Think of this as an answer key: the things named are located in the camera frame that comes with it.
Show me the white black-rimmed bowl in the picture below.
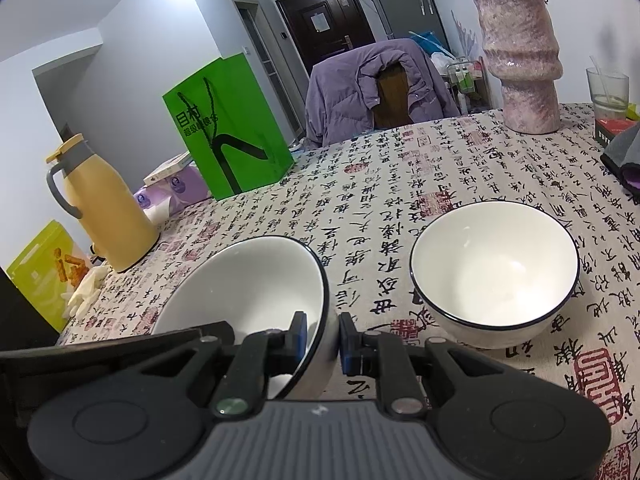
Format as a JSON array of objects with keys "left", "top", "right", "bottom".
[
  {"left": 150, "top": 236, "right": 339, "bottom": 401},
  {"left": 410, "top": 201, "right": 581, "bottom": 350}
]

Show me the wooden chair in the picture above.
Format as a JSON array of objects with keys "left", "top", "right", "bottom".
[{"left": 372, "top": 62, "right": 418, "bottom": 128}]

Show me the white flat box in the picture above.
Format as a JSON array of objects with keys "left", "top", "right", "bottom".
[{"left": 144, "top": 152, "right": 196, "bottom": 186}]

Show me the green paper bag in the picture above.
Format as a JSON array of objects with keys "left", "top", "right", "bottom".
[{"left": 162, "top": 53, "right": 295, "bottom": 201}]

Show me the grey interior door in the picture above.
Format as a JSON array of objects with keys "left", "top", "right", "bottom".
[{"left": 231, "top": 0, "right": 306, "bottom": 143}]

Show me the blue plastic bag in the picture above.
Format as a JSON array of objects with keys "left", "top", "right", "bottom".
[{"left": 407, "top": 30, "right": 451, "bottom": 58}]

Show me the lime snack paper bag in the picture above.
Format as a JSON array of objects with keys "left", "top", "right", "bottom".
[{"left": 6, "top": 220, "right": 93, "bottom": 333}]

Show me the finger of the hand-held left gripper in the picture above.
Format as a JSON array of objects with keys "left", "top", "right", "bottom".
[{"left": 192, "top": 320, "right": 236, "bottom": 345}]

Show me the purple padded jacket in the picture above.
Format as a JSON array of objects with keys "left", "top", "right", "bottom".
[{"left": 305, "top": 38, "right": 461, "bottom": 148}]

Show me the clear drinking glass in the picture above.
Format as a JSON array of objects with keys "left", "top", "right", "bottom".
[{"left": 586, "top": 55, "right": 630, "bottom": 122}]

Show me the white rubber glove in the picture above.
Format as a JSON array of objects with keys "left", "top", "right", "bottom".
[{"left": 66, "top": 265, "right": 108, "bottom": 317}]

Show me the black paper bag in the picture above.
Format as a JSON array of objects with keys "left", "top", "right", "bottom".
[{"left": 0, "top": 265, "right": 61, "bottom": 356}]

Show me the grey refrigerator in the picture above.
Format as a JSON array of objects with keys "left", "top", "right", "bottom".
[{"left": 357, "top": 0, "right": 451, "bottom": 48}]

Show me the pink ceramic vase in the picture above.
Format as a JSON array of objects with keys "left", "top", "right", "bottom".
[{"left": 473, "top": 0, "right": 563, "bottom": 135}]

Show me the grey purple cloth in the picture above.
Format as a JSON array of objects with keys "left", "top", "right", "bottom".
[{"left": 600, "top": 122, "right": 640, "bottom": 188}]

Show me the storage cart with bottles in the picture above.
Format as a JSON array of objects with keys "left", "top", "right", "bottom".
[{"left": 430, "top": 52, "right": 490, "bottom": 116}]

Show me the yellow thermos jug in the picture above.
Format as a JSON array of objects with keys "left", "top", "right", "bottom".
[{"left": 46, "top": 133, "right": 161, "bottom": 273}]

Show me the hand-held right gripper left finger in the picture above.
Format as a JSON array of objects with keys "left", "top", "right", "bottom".
[{"left": 127, "top": 311, "right": 308, "bottom": 419}]

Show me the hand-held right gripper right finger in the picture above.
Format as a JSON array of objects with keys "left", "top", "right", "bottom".
[{"left": 338, "top": 312, "right": 521, "bottom": 419}]

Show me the purple tissue pack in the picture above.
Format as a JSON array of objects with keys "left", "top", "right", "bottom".
[{"left": 132, "top": 165, "right": 211, "bottom": 223}]

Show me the calligraphy printed tablecloth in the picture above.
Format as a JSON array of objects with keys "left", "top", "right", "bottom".
[{"left": 55, "top": 102, "right": 640, "bottom": 480}]

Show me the dark red box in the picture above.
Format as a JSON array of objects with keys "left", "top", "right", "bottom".
[{"left": 594, "top": 119, "right": 640, "bottom": 147}]

